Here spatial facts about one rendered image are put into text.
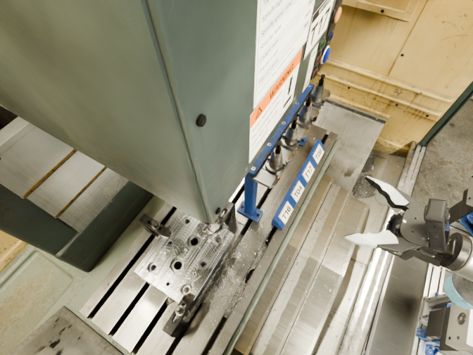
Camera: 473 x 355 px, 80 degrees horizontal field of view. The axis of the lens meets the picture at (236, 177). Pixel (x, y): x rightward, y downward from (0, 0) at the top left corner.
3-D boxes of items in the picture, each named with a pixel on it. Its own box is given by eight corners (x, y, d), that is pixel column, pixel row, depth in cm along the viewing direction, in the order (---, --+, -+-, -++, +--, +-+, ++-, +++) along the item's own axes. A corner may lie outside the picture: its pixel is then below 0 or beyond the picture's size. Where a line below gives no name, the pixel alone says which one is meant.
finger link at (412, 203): (378, 196, 58) (408, 232, 54) (381, 192, 57) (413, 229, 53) (396, 188, 59) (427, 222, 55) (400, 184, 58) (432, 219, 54)
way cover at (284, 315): (366, 205, 146) (379, 190, 133) (293, 389, 107) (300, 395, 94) (312, 179, 155) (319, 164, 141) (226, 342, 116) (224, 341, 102)
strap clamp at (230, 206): (235, 215, 115) (234, 198, 102) (218, 241, 109) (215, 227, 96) (229, 211, 116) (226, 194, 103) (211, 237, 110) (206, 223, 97)
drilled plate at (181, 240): (235, 238, 106) (234, 234, 101) (190, 311, 93) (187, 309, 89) (186, 210, 112) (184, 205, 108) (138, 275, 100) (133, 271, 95)
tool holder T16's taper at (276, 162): (272, 156, 90) (273, 142, 84) (284, 160, 89) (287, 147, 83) (266, 166, 88) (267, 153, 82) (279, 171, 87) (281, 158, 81)
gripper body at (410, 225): (376, 248, 58) (438, 277, 55) (395, 234, 51) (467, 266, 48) (385, 218, 62) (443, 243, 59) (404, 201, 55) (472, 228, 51)
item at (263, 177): (281, 177, 88) (281, 176, 87) (273, 190, 85) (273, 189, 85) (261, 168, 90) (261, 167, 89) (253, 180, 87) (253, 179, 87)
